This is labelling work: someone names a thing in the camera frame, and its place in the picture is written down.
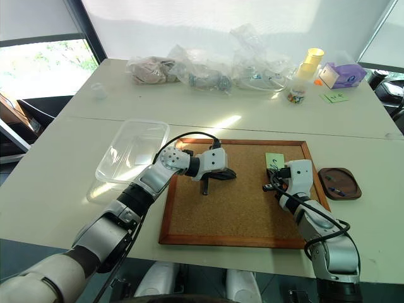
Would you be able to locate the clear plastic box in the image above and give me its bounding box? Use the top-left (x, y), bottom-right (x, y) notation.
top-left (95, 119), bottom-right (170, 191)

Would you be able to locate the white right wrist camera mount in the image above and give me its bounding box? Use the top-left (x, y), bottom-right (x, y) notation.
top-left (283, 159), bottom-right (314, 197)

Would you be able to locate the dark low furniture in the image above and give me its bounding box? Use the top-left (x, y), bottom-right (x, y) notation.
top-left (0, 90), bottom-right (74, 165)

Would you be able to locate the black window frame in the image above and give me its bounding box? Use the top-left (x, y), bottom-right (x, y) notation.
top-left (0, 0), bottom-right (109, 64)

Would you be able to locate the green sticky note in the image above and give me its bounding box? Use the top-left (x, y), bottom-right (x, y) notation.
top-left (264, 152), bottom-right (287, 170)

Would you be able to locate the plastic bag with pink contents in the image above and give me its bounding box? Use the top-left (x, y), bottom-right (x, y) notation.
top-left (126, 56), bottom-right (178, 86)

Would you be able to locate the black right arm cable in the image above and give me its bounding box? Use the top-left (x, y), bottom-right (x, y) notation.
top-left (266, 169), bottom-right (352, 261)

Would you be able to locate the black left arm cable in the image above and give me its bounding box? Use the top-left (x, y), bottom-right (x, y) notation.
top-left (93, 131), bottom-right (222, 303)

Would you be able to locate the green note with writing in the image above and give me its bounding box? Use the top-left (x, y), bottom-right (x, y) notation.
top-left (319, 92), bottom-right (350, 104)

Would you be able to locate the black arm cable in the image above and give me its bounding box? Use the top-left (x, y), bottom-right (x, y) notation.
top-left (93, 131), bottom-right (222, 303)
top-left (266, 169), bottom-right (352, 261)

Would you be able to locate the plastic bag with grey contents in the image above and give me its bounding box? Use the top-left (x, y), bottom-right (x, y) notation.
top-left (168, 44), bottom-right (235, 95)

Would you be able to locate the clear jar of pushpins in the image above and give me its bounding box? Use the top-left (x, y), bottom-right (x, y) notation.
top-left (286, 80), bottom-right (308, 105)

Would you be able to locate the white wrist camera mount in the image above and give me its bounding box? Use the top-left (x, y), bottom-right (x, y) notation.
top-left (283, 159), bottom-right (314, 197)
top-left (191, 148), bottom-right (229, 182)

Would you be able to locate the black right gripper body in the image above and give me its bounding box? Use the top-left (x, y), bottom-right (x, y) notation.
top-left (273, 175), bottom-right (290, 194)

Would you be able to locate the plastic bag with white tubing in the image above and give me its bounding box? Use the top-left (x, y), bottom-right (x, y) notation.
top-left (229, 23), bottom-right (294, 93)

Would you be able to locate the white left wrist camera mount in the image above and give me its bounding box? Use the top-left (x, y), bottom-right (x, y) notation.
top-left (191, 148), bottom-right (229, 182)

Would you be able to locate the wood-framed cork board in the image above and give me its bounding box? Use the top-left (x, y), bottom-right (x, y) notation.
top-left (158, 138), bottom-right (331, 250)

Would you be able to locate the small clear plastic cup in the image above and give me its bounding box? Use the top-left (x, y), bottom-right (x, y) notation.
top-left (91, 82), bottom-right (107, 102)

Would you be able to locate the dark wooden tray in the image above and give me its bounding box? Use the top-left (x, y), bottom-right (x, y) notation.
top-left (316, 167), bottom-right (363, 201)

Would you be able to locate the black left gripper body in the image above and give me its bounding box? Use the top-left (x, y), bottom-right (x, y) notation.
top-left (206, 169), bottom-right (229, 182)

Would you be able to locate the white rounded robot shell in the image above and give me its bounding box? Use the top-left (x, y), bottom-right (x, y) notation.
top-left (225, 269), bottom-right (263, 303)
top-left (133, 261), bottom-right (181, 298)

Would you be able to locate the grey window frame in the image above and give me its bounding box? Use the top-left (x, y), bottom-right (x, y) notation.
top-left (355, 0), bottom-right (404, 73)

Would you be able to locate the yellow cups stack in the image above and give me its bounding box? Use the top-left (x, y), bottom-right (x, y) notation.
top-left (303, 47), bottom-right (326, 66)

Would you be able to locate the purple tissue box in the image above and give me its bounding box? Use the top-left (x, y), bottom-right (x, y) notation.
top-left (318, 61), bottom-right (368, 90)

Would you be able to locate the yellow paper cup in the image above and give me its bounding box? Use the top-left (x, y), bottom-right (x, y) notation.
top-left (295, 62), bottom-right (319, 81)

